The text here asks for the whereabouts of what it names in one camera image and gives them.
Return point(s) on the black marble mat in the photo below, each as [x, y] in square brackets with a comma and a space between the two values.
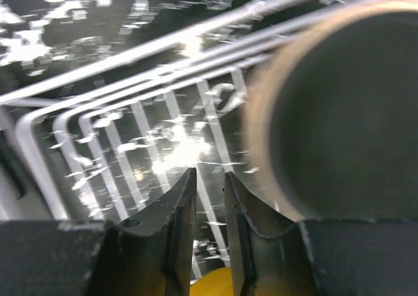
[105, 104]

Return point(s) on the yellow patterned bowl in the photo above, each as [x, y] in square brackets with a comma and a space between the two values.
[216, 283]

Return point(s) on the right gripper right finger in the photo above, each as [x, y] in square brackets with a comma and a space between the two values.
[267, 252]

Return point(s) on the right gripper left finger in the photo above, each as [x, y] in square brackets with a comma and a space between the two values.
[150, 253]

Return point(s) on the red and black mug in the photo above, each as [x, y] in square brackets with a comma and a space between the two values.
[332, 122]

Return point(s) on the white wire dish rack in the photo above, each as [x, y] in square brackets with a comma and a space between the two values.
[109, 101]

